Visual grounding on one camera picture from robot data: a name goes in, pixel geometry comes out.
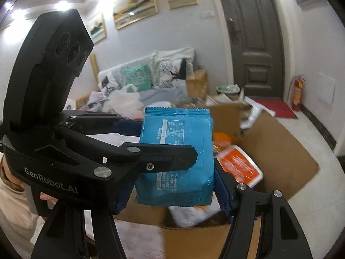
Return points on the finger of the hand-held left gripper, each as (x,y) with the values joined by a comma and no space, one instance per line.
(167,156)
(126,128)

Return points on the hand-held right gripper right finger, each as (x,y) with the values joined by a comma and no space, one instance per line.
(222,191)

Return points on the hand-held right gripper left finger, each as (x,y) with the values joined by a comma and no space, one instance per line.
(122,199)

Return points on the blue snack packet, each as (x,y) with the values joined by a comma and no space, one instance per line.
(175,129)

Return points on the brown cardboard box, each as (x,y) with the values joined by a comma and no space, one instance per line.
(277,151)
(196,85)

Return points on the person's left hand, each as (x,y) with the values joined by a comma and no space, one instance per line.
(48,197)

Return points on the white plastic bag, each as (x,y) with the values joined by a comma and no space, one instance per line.
(125,101)

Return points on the orange snack packet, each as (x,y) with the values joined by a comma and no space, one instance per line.
(238,164)

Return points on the covered sofa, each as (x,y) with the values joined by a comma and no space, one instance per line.
(151,97)

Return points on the white tree-print cushion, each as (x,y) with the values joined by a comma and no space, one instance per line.
(107,86)
(168,71)

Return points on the wooden plank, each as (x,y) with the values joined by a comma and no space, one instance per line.
(93,68)

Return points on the teal cushion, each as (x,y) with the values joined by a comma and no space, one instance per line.
(136,77)

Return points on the clear plastic tray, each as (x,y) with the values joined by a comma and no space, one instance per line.
(191,102)

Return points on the small framed sunset painting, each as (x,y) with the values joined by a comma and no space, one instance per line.
(97,28)

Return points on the closed brown cardboard box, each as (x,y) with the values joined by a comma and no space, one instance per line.
(196,85)

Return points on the bin with green bag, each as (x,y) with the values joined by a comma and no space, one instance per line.
(227,90)

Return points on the red door mat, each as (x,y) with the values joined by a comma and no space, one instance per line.
(277,108)

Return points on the person's cream sweater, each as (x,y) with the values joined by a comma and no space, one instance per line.
(13,215)

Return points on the wide framed landscape painting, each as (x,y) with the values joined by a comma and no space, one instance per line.
(134,6)

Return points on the red fire extinguisher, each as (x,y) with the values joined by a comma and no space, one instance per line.
(297,94)

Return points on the dark grey door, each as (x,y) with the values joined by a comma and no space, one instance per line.
(253,40)

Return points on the white light switch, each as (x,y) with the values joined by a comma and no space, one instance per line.
(207,14)

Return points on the white wall panel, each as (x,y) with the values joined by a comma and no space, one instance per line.
(326,89)

